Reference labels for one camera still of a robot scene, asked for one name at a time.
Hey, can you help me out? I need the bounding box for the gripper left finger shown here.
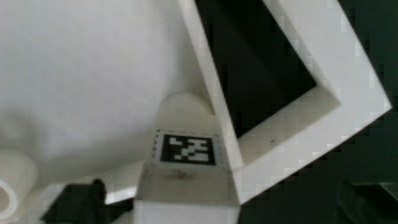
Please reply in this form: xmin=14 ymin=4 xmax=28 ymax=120
xmin=15 ymin=178 xmax=134 ymax=224

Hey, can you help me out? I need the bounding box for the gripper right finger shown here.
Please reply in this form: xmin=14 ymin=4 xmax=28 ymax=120
xmin=335 ymin=182 xmax=398 ymax=224

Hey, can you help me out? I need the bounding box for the white table leg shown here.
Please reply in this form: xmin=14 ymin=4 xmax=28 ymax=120
xmin=133 ymin=93 xmax=239 ymax=224

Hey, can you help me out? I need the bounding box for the white square tabletop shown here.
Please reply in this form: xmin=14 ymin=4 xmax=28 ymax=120
xmin=0 ymin=0 xmax=245 ymax=224

